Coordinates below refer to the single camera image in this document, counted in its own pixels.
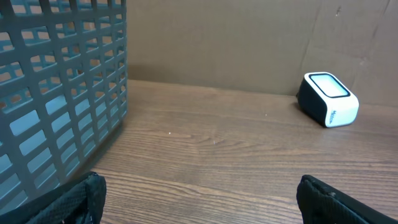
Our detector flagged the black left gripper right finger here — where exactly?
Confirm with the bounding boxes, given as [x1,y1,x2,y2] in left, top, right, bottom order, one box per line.
[296,175,397,224]

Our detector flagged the grey plastic mesh basket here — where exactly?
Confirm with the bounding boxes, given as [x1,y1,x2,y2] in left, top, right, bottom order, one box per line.
[1,0,127,213]

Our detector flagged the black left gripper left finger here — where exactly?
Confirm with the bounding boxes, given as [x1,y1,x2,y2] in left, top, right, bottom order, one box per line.
[1,172,106,224]

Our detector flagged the white barcode scanner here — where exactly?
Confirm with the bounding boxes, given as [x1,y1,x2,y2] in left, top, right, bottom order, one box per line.
[297,72,359,128]

